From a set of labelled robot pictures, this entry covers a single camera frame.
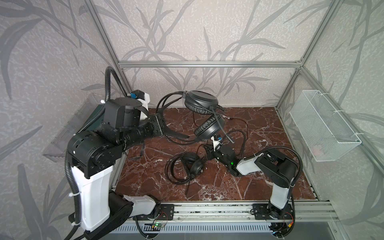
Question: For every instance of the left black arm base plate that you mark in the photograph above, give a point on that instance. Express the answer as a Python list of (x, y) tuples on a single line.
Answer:
[(166, 212)]

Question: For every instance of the white wire mesh basket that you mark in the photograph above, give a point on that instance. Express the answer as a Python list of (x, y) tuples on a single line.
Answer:
[(326, 133)]

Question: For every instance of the wrist white camera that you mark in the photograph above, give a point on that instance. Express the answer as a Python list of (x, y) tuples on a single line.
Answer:
[(142, 97), (217, 142)]

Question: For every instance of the clear plastic wall tray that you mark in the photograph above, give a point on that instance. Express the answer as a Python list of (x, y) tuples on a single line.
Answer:
[(56, 150)]

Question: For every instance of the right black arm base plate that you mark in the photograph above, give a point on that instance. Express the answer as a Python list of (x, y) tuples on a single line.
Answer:
[(270, 212)]

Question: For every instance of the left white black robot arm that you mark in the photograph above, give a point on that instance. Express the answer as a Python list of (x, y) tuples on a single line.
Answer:
[(91, 155)]

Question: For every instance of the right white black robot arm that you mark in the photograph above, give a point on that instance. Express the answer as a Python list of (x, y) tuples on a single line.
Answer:
[(281, 164)]

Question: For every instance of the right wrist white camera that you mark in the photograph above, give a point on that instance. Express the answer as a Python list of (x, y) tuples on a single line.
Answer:
[(217, 142)]

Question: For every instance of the aluminium frame crossbar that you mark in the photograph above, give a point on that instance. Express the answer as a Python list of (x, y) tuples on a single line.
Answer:
[(209, 64)]

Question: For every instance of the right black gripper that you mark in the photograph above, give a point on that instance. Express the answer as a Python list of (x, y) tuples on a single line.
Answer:
[(218, 151)]

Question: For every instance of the green lit circuit board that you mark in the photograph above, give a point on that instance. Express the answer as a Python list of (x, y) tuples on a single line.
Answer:
[(158, 225)]

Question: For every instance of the aluminium front rail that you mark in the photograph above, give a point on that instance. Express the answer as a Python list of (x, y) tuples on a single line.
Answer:
[(237, 211)]

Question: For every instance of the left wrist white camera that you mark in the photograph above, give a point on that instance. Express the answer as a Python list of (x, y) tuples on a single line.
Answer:
[(142, 97)]

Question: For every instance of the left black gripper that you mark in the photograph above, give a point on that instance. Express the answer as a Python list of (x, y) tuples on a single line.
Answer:
[(156, 125)]

